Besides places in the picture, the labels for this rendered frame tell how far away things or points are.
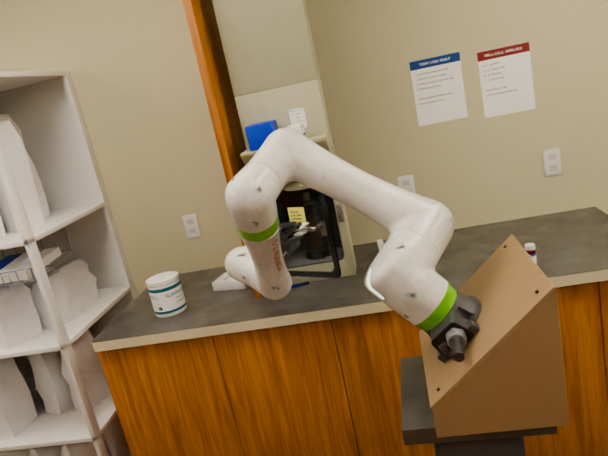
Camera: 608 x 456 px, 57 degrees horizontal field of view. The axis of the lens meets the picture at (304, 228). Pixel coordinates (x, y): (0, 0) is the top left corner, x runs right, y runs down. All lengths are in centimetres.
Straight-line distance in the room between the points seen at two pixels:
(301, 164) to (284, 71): 78
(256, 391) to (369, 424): 44
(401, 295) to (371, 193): 27
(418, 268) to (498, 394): 31
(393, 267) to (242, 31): 120
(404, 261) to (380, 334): 81
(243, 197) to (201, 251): 148
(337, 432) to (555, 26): 184
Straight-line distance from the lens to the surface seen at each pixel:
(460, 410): 126
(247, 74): 216
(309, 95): 212
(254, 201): 134
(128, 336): 225
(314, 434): 228
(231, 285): 239
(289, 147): 141
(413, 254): 128
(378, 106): 254
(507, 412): 128
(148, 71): 273
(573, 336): 215
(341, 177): 139
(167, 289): 226
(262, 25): 215
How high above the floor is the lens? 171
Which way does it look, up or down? 14 degrees down
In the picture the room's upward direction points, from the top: 12 degrees counter-clockwise
